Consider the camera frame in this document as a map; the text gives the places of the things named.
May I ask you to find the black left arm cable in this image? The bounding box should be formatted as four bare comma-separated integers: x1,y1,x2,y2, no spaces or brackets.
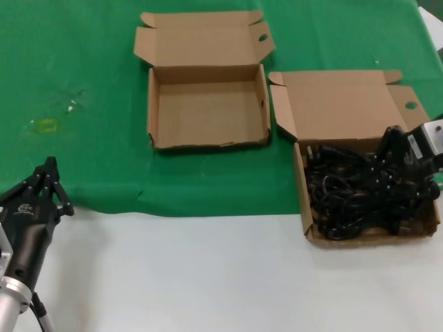
30,292,55,332

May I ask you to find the open brown cardboard box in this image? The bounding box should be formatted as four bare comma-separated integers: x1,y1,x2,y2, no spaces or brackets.
268,70,443,249
133,10,277,154

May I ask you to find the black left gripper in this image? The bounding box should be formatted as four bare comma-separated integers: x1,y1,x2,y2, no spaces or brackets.
0,156,76,288

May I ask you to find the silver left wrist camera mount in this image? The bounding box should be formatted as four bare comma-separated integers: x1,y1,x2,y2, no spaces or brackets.
0,223,15,277

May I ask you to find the tangled black power cable pile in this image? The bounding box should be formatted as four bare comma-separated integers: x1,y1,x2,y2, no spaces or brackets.
304,144,441,240

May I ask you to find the green table cloth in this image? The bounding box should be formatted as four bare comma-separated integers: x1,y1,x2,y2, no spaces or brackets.
0,0,443,219

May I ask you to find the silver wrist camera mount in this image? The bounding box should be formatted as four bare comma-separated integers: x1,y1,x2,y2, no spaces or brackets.
0,223,15,277
422,118,443,156

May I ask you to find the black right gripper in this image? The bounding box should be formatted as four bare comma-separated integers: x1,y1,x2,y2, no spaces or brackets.
368,124,443,201

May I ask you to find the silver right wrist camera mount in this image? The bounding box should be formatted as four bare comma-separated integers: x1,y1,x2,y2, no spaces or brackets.
422,118,443,156

